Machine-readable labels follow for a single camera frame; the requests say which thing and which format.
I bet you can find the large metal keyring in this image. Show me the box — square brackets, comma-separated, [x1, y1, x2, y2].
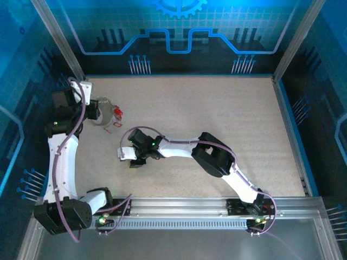
[92, 96, 116, 128]

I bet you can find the aluminium base beam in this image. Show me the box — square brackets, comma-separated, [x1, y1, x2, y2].
[89, 195, 327, 220]

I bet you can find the small lit connector box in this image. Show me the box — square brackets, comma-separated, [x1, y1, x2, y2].
[246, 216, 268, 231]
[95, 213, 114, 228]

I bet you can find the grey metal shelf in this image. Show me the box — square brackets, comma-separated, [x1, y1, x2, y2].
[18, 216, 342, 260]

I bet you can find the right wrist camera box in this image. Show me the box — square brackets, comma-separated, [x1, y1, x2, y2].
[116, 146, 138, 162]

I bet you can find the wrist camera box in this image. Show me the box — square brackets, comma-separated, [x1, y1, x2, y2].
[69, 80, 93, 106]
[116, 146, 138, 162]

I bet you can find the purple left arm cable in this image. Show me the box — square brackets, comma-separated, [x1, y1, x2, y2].
[51, 77, 133, 243]

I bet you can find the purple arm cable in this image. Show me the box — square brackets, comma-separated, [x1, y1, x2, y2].
[51, 77, 133, 243]
[119, 126, 277, 236]

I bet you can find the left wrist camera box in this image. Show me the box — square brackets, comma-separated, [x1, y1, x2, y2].
[69, 80, 93, 106]

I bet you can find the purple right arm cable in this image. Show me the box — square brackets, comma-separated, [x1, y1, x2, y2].
[119, 126, 277, 236]

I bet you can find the slotted grey cable duct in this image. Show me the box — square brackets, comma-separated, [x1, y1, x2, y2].
[91, 219, 257, 231]

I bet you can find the aluminium frame post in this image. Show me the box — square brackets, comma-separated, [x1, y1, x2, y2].
[273, 0, 327, 82]
[30, 0, 87, 82]

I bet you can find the aluminium cross rail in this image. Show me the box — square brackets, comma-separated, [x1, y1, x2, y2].
[84, 73, 275, 80]

